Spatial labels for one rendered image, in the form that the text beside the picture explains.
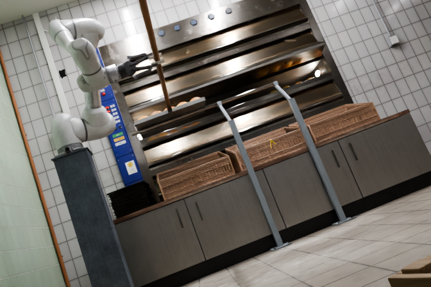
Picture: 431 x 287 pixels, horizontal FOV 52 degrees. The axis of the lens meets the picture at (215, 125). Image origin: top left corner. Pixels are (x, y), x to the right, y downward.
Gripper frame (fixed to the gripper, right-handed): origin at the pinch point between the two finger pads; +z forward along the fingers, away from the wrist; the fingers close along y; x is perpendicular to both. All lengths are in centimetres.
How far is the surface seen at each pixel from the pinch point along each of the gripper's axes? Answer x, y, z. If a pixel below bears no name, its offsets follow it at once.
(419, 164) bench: -101, 102, 159
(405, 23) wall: -156, -19, 234
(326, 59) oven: -156, -11, 149
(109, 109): -152, -31, -46
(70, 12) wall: -155, -131, -51
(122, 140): -152, -2, -44
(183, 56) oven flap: -154, -56, 29
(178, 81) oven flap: -156, -37, 18
